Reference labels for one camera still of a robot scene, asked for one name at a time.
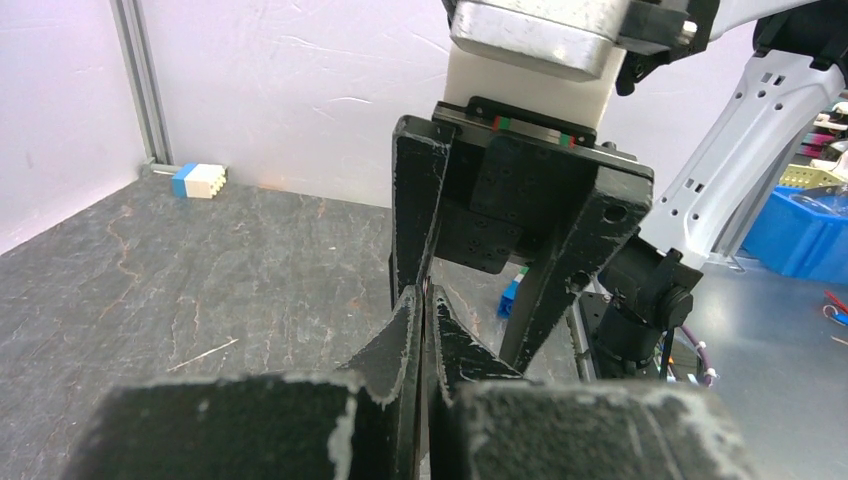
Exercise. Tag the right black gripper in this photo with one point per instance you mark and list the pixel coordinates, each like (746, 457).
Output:
(519, 184)

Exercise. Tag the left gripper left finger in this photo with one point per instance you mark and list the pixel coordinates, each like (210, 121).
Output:
(359, 421)

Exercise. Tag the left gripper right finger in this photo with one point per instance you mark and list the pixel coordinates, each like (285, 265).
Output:
(487, 421)

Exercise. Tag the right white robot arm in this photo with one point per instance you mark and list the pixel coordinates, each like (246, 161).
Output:
(799, 62)

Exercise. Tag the blue green brick stack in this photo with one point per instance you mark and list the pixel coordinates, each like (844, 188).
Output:
(508, 296)

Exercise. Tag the blue plastic storage bin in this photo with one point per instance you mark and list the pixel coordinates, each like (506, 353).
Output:
(794, 240)

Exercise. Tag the blue white toy brick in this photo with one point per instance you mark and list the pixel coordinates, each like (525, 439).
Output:
(198, 180)

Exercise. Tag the spare blue key tags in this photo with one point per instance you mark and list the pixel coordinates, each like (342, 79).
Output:
(834, 308)

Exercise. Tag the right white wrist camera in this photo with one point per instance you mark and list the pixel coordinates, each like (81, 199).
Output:
(564, 59)

